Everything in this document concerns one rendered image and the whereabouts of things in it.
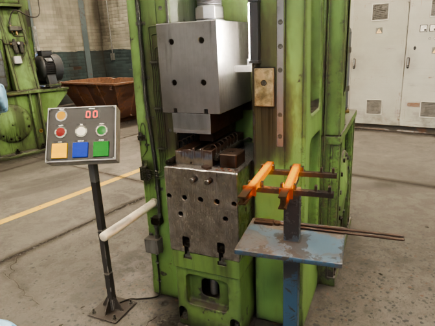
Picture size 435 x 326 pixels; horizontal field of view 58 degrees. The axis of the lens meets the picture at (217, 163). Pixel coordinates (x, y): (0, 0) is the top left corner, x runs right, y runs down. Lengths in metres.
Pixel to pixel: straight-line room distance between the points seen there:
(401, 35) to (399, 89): 0.80
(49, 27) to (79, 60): 1.08
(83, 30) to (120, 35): 0.95
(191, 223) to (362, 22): 5.47
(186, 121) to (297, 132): 0.51
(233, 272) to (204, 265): 0.15
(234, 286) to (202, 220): 0.37
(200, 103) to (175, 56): 0.24
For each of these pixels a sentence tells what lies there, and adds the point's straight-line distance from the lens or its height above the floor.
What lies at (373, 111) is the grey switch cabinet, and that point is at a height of 0.31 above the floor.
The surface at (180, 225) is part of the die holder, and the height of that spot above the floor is 0.61.
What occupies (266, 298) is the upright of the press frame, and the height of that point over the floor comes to 0.15.
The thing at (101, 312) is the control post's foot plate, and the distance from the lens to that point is 2.51.
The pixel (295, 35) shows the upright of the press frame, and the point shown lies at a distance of 1.78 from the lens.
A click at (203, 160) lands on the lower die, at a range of 1.85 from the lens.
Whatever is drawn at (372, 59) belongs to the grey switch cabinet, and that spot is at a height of 1.14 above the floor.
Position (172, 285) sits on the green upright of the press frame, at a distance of 2.48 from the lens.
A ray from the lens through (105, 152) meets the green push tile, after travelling 1.94.
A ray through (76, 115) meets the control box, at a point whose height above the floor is 1.16.
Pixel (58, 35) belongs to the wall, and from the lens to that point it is 10.82.
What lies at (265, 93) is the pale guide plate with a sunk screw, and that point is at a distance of 1.80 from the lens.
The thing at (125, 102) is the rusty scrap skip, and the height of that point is 0.43.
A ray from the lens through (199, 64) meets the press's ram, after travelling 1.77.
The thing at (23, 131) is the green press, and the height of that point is 0.37.
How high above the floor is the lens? 1.46
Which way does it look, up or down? 17 degrees down
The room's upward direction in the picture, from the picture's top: 3 degrees counter-clockwise
